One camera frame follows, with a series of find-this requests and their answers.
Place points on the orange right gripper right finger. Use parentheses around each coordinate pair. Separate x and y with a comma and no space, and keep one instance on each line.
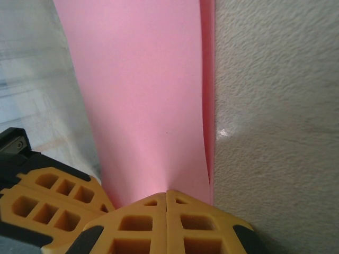
(206,232)

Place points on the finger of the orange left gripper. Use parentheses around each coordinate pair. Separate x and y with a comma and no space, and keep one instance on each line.
(66,182)
(39,211)

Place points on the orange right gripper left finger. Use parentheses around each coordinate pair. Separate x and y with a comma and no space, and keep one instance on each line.
(127,232)

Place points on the pink cloth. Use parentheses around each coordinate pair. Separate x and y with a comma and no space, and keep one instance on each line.
(132,79)

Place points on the translucent plastic enclosure panel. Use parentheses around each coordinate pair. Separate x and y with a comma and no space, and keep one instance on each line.
(26,66)

